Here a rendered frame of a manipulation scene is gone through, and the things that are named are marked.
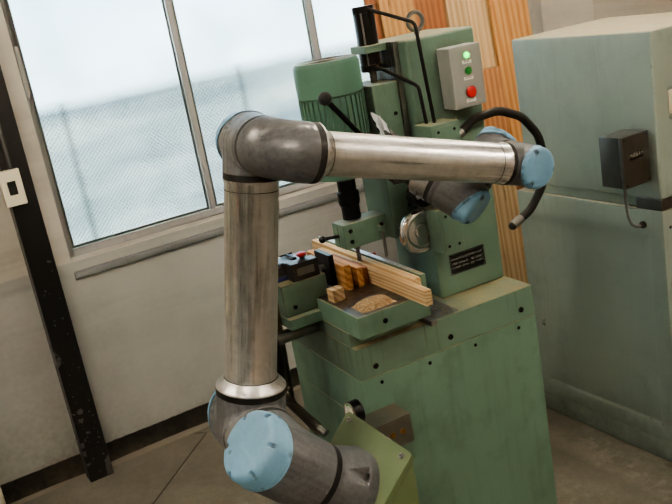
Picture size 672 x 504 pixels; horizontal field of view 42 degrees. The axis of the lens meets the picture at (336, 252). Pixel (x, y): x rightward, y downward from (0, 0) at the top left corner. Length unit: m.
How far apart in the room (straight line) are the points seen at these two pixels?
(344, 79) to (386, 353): 0.71
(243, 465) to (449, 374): 0.86
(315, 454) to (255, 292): 0.34
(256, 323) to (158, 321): 1.89
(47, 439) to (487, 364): 1.89
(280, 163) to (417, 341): 0.88
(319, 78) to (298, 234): 1.68
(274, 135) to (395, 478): 0.72
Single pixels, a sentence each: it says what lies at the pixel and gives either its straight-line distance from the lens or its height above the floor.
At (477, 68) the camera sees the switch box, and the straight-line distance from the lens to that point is 2.38.
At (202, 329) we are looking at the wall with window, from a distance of 3.74.
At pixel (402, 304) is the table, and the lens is 2.22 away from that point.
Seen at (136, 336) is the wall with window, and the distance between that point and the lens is 3.65.
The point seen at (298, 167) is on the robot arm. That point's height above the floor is 1.38.
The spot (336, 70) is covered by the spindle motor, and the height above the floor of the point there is 1.48.
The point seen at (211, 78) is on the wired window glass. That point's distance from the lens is 3.71.
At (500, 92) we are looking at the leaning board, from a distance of 4.14.
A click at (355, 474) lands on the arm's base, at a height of 0.75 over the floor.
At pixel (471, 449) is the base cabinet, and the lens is 2.55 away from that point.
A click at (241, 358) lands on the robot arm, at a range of 1.82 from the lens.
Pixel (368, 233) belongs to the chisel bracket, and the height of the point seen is 1.03.
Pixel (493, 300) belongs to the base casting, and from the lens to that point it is 2.44.
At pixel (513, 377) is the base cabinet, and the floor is 0.55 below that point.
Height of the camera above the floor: 1.67
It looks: 16 degrees down
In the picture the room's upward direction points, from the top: 10 degrees counter-clockwise
